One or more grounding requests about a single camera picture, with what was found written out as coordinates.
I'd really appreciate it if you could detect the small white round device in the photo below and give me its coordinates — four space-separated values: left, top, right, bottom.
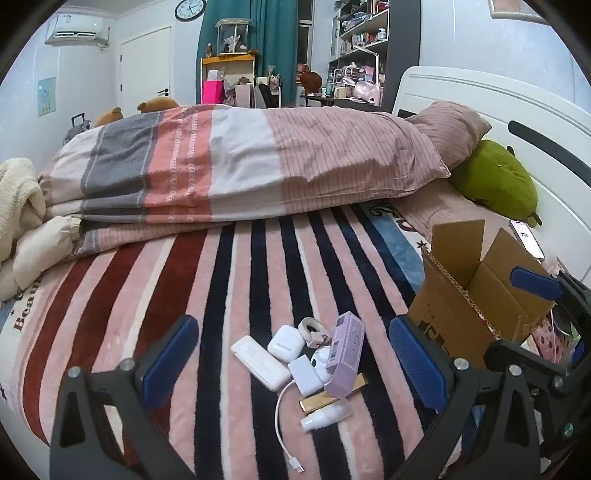
308 345 333 383

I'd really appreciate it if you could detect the white bed headboard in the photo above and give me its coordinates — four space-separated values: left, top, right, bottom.
392 66 591 282

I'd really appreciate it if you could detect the framed wall picture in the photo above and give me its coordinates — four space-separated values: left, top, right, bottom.
488 0 544 19

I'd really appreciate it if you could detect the small white bottle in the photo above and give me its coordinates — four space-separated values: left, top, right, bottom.
300 399 354 433

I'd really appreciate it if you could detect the gold rectangular case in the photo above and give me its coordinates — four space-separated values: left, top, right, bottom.
299 373 369 414

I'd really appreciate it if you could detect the white air conditioner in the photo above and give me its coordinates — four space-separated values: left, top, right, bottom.
45 13 112 47

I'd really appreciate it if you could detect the teal curtain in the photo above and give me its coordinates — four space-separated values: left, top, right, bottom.
197 0 298 109

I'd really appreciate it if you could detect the pink striped pillow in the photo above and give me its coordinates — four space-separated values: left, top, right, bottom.
405 102 492 171

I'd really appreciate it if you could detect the white charging cable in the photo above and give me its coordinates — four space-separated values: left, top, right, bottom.
274 378 308 474

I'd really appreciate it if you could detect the cluttered shelf unit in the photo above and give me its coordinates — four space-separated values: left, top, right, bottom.
329 0 422 108

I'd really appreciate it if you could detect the pink bed sheet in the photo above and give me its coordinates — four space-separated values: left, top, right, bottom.
399 188 513 252

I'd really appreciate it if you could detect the wall poster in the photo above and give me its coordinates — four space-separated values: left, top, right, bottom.
38 77 57 117

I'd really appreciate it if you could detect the cream fluffy blanket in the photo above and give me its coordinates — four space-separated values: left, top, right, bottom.
0 158 84 303

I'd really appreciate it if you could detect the striped fleece blanket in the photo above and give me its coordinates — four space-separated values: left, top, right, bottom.
0 203 465 480

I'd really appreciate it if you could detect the purple rectangular box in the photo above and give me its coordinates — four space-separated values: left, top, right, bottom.
324 311 366 398

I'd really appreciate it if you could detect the pink smartphone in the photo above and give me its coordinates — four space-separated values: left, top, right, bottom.
509 220 546 260

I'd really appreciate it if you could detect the glass display case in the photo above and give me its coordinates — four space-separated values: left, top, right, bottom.
215 18 253 56

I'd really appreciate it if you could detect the brown cardboard box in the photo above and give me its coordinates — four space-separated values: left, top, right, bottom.
409 219 561 366

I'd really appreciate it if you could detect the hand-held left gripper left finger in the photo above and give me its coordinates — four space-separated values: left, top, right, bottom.
50 315 200 480

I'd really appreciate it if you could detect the yellow wooden shelf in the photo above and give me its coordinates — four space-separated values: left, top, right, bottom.
200 53 257 105

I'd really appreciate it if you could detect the white earbuds case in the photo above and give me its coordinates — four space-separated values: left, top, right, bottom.
268 324 306 361

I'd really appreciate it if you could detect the green plush pillow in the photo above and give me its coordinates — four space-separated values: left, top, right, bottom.
450 138 542 227

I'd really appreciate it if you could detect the pink grey patchwork quilt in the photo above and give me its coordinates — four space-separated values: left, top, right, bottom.
38 104 452 258

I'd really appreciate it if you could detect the wall clock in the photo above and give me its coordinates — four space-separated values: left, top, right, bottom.
174 0 206 21

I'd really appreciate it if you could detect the white power bank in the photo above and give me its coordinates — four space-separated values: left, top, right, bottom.
230 335 293 393

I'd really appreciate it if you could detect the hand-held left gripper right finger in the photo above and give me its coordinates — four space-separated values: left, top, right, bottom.
389 316 541 480

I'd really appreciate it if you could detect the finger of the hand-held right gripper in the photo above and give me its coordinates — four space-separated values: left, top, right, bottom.
482 339 571 401
510 267 588 320

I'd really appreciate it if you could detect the white charger block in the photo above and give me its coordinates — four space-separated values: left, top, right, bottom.
287 354 326 397

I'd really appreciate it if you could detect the small white tape dispenser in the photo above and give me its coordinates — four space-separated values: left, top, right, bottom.
298 317 331 348

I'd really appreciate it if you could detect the white door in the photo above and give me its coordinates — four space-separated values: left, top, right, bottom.
117 26 172 114

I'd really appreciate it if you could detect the brown teddy bear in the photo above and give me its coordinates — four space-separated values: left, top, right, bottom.
93 107 124 129
137 96 180 114

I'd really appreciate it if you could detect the grey suitcase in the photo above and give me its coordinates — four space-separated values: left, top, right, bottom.
63 112 92 144

